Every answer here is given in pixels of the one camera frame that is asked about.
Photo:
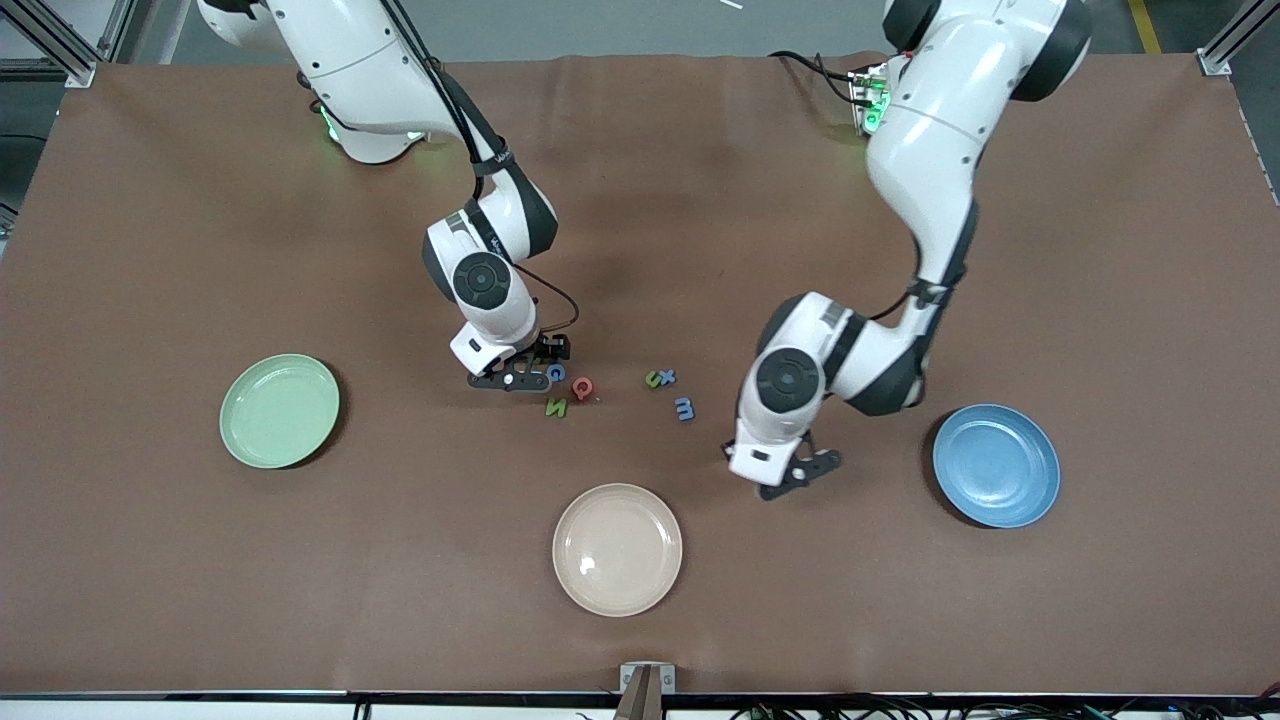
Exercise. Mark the green plate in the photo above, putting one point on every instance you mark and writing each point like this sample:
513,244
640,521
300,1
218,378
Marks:
280,411

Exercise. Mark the grey metal bracket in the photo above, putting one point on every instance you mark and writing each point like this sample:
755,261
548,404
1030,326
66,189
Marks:
628,676

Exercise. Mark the black table edge trim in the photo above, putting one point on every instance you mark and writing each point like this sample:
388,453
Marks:
300,694

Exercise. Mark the pink letter Q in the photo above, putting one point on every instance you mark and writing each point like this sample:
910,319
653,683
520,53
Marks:
575,386

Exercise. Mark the blue plate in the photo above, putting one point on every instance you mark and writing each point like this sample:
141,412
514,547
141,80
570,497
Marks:
996,465

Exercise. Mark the brown table cover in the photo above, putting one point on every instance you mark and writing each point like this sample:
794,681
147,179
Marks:
700,250

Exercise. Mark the beige camera pole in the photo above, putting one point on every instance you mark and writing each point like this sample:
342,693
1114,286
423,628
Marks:
640,700

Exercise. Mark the blue letter m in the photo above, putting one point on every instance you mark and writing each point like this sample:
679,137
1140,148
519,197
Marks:
682,408

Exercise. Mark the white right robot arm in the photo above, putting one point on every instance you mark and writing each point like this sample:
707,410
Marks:
350,60

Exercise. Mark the beige plate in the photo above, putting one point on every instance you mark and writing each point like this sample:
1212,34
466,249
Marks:
618,550

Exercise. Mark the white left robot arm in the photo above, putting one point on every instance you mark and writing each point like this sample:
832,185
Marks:
930,150

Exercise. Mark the aluminium frame profile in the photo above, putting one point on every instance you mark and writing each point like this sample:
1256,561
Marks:
60,45
1225,50

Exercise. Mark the green letter N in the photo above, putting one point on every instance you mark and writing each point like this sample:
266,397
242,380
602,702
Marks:
556,408

